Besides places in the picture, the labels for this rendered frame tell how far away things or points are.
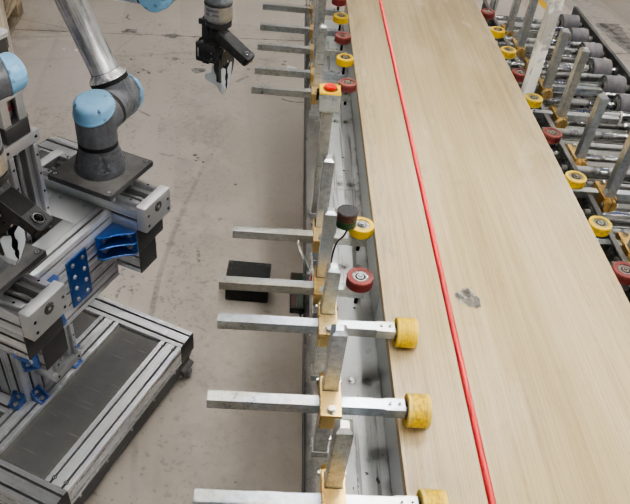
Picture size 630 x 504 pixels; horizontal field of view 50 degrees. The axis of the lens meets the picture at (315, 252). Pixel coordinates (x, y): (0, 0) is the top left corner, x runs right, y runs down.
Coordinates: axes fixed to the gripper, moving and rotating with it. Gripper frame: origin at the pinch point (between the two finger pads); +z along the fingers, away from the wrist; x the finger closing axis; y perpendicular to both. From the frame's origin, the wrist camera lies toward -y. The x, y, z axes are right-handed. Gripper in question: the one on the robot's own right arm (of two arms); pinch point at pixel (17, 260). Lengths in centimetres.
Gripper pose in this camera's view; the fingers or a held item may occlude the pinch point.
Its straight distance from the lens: 145.9
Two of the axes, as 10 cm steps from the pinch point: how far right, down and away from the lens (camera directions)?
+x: -3.9, 5.7, -7.2
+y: -9.2, -3.2, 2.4
